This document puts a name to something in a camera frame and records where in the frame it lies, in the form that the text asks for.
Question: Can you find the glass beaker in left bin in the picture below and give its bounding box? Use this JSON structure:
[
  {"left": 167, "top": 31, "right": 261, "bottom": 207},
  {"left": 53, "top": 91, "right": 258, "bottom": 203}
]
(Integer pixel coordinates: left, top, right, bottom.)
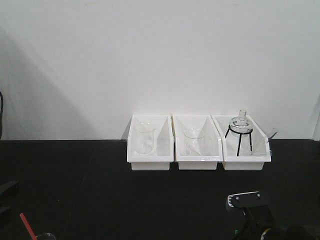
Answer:
[{"left": 132, "top": 122, "right": 156, "bottom": 155}]

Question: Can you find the red plastic spoon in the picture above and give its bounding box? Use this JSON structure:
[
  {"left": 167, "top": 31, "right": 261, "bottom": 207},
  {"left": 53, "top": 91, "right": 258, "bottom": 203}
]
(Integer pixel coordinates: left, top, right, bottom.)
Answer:
[{"left": 19, "top": 212, "right": 37, "bottom": 240}]

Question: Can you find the round glass flask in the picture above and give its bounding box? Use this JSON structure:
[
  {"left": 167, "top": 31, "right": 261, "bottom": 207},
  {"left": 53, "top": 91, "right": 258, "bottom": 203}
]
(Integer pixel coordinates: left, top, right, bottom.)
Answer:
[{"left": 229, "top": 109, "right": 253, "bottom": 137}]

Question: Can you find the clear glass test tube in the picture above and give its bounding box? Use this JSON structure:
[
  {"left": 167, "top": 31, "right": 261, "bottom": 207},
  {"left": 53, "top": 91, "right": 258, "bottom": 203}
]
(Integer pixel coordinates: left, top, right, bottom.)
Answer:
[{"left": 249, "top": 127, "right": 279, "bottom": 156}]

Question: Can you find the left white storage bin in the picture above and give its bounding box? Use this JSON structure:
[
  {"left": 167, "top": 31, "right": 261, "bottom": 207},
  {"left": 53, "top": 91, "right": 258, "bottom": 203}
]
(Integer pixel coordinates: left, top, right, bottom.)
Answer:
[{"left": 127, "top": 115, "right": 174, "bottom": 171}]

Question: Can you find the right white storage bin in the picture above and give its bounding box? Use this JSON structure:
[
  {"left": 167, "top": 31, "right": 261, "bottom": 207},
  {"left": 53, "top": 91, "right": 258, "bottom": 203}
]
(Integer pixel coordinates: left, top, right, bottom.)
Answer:
[{"left": 211, "top": 115, "right": 272, "bottom": 171}]

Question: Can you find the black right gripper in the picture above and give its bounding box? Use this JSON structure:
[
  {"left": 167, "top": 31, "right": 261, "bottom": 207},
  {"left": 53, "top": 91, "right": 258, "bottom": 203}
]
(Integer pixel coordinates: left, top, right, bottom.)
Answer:
[{"left": 233, "top": 191, "right": 275, "bottom": 240}]

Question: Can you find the black wire tripod stand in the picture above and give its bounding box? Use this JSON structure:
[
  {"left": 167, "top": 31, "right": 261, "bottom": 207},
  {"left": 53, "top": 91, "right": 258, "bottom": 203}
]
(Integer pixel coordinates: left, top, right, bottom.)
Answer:
[{"left": 225, "top": 124, "right": 253, "bottom": 157}]

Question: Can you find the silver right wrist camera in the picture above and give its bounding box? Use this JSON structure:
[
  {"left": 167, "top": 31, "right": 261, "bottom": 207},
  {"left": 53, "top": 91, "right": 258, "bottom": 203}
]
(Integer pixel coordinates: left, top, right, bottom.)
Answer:
[{"left": 225, "top": 191, "right": 262, "bottom": 212}]

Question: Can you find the black cable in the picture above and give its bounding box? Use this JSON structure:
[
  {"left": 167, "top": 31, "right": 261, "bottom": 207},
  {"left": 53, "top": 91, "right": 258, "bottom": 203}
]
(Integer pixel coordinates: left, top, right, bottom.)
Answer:
[{"left": 0, "top": 91, "right": 5, "bottom": 141}]

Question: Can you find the white storage bin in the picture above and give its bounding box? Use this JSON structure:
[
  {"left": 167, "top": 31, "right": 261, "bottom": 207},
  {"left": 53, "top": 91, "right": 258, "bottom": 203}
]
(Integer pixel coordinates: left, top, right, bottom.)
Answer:
[
  {"left": 127, "top": 115, "right": 174, "bottom": 171},
  {"left": 172, "top": 115, "right": 223, "bottom": 170},
  {"left": 211, "top": 115, "right": 272, "bottom": 171}
]

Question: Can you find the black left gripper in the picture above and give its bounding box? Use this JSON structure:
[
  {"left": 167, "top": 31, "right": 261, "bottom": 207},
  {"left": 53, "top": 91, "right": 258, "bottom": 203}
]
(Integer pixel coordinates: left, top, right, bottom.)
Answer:
[{"left": 0, "top": 181, "right": 19, "bottom": 220}]

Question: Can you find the glass beaker in bin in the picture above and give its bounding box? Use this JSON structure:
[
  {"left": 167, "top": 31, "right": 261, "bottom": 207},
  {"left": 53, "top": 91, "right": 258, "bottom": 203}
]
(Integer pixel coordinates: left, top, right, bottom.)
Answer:
[
  {"left": 132, "top": 122, "right": 156, "bottom": 155},
  {"left": 183, "top": 128, "right": 206, "bottom": 156}
]

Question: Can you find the clear glass beaker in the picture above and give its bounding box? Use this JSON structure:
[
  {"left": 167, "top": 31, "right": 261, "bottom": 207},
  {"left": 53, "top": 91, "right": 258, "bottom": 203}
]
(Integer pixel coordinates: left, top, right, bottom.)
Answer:
[{"left": 35, "top": 232, "right": 56, "bottom": 240}]

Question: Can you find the glass beaker in middle bin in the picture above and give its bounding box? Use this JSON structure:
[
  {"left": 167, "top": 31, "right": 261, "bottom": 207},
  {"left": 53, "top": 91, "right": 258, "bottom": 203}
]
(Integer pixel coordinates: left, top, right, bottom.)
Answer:
[{"left": 183, "top": 128, "right": 206, "bottom": 156}]

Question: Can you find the middle white storage bin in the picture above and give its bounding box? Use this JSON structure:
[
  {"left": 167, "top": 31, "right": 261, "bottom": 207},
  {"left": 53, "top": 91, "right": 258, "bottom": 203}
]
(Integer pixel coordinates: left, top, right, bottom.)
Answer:
[{"left": 172, "top": 115, "right": 223, "bottom": 170}]

